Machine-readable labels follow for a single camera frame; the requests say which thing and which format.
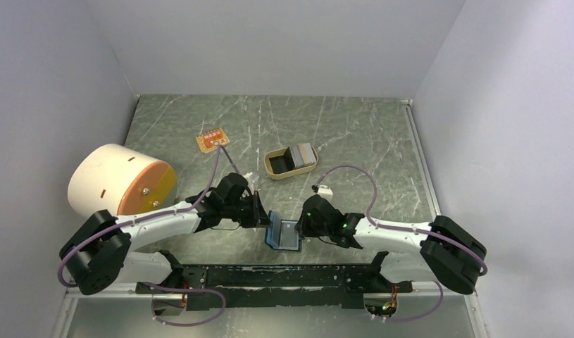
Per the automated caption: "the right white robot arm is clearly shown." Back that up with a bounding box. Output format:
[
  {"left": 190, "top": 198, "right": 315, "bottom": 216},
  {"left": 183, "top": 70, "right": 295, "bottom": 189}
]
[{"left": 294, "top": 194, "right": 487, "bottom": 294}]

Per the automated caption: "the stack of cards in tray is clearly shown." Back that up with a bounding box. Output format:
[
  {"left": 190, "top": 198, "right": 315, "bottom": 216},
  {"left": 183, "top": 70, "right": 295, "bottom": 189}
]
[{"left": 285, "top": 143, "right": 318, "bottom": 170}]

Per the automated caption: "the large white cylinder roll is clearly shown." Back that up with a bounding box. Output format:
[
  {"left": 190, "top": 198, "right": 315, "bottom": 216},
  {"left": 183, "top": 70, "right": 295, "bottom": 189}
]
[{"left": 67, "top": 144, "right": 177, "bottom": 218}]

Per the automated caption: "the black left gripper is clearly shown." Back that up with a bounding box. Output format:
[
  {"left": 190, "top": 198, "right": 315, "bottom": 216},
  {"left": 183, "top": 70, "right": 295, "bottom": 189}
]
[{"left": 223, "top": 190, "right": 274, "bottom": 229}]

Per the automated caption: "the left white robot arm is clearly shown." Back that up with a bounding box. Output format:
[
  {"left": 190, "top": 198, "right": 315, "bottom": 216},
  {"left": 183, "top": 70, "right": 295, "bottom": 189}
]
[{"left": 57, "top": 172, "right": 271, "bottom": 295}]

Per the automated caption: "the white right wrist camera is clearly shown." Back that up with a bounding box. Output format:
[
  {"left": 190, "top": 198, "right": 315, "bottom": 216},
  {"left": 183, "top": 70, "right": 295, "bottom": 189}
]
[{"left": 312, "top": 184, "right": 334, "bottom": 202}]

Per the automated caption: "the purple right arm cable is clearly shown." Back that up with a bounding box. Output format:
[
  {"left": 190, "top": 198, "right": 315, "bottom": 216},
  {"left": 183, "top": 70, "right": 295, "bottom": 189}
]
[{"left": 314, "top": 165, "right": 488, "bottom": 324}]

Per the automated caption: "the beige oval card tray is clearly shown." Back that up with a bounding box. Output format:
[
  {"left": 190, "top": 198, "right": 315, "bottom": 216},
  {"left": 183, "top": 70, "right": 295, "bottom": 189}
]
[{"left": 263, "top": 147, "right": 319, "bottom": 180}]

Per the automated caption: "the blue leather card holder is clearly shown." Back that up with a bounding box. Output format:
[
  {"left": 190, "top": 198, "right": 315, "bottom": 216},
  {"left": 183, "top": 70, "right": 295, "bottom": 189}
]
[{"left": 264, "top": 211, "right": 302, "bottom": 251}]

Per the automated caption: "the aluminium frame rail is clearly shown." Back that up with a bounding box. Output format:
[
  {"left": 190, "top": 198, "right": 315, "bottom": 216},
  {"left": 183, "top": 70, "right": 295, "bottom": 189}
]
[{"left": 54, "top": 264, "right": 487, "bottom": 337}]

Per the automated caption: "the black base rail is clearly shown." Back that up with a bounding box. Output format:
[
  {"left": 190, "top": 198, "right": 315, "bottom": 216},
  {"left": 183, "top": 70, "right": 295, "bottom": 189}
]
[{"left": 135, "top": 258, "right": 413, "bottom": 311}]

